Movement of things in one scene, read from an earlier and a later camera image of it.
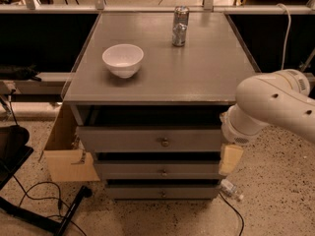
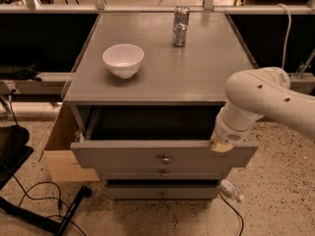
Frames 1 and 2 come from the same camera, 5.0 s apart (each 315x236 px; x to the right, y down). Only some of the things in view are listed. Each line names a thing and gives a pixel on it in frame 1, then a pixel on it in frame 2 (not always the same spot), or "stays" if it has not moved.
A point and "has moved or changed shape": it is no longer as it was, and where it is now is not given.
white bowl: (123, 59) stays
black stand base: (14, 151) stays
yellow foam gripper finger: (230, 156) -> (220, 147)
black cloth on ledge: (10, 72) stays
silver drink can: (180, 23) stays
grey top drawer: (149, 139) has moved or changed shape
